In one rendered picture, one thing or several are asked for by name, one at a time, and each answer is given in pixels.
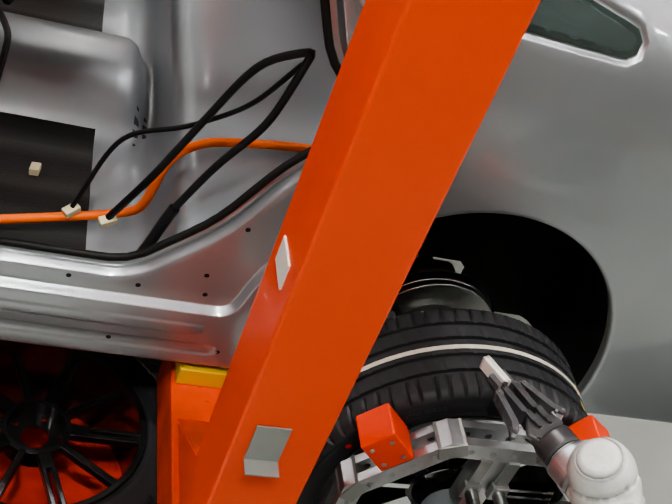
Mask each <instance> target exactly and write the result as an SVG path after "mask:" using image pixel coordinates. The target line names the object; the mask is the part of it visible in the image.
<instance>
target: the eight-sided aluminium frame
mask: <svg viewBox="0 0 672 504"><path fill-rule="evenodd" d="M409 436H410V440H411V445H412V450H413V454H414V458H413V459H411V460H408V461H406V462H403V463H401V464H399V465H396V466H394V467H391V468H389V469H386V470H384V471H381V470H380V469H379V468H378V467H377V466H376V465H375V464H374V462H373V461H372V460H371V459H370V458H369V457H368V455H367V454H366V453H365V452H363V453H360V454H358V455H354V454H353V455H352V456H350V457H349V458H348V459H346V460H343V461H341V462H340V464H339V466H338V467H337V468H336V469H335V474H334V476H333V477H332V479H331V481H330V483H329V485H328V487H327V489H326V491H325V493H324V495H323V497H322V499H321V501H320V503H319V504H356V503H357V501H358V499H359V498H360V496H361V495H362V494H364V493H366V492H368V491H371V490H373V489H376V488H378V487H380V486H383V485H385V484H388V483H390V482H393V481H395V480H398V479H400V478H403V477H405V476H408V475H410V474H413V473H415V472H418V471H420V470H423V469H425V468H428V467H430V466H433V465H435V464H438V463H440V462H443V461H445V460H448V459H452V458H465V459H474V460H481V459H484V460H492V461H493V462H503V463H508V462H513V463H520V464H522V465H531V466H541V467H545V468H546V469H547V467H548V466H546V465H545V464H544V462H543V461H542V460H541V459H540V458H539V457H538V455H537V454H536V452H535V449H534V447H533V446H532V445H531V444H530V443H528V442H526V441H525V439H524V438H518V437H516V439H515V440H511V439H510V438H509V433H508V429H507V427H506V425H503V424H495V423H486V422H477V421H469V420H462V419H461V418H455V419H452V418H445V419H443V420H441V421H434V422H432V424H431V425H428V426H426V427H424V428H421V429H419V430H416V431H414V432H411V433H409Z"/></svg>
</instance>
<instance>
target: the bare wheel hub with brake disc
mask: <svg viewBox="0 0 672 504"><path fill-rule="evenodd" d="M442 308H450V309H454V308H465V309H467V310H468V309H477V310H480V311H482V310H484V311H489V312H491V313H492V311H491V308H490V305H489V302H488V300H487V299H486V297H485V296H484V294H483V293H482V292H481V291H480V290H479V289H477V288H476V287H475V286H473V285H471V284H469V283H467V282H465V281H462V280H459V279H455V278H450V277H425V278H419V279H415V280H411V281H408V282H405V283H403V285H402V287H401V289H400V291H399V293H398V295H397V297H396V300H395V302H394V304H393V306H392V308H391V310H390V311H394V312H395V315H396V316H397V315H401V314H405V313H410V314H412V313H413V312H415V311H421V312H423V311H424V310H430V309H437V310H439V309H442Z"/></svg>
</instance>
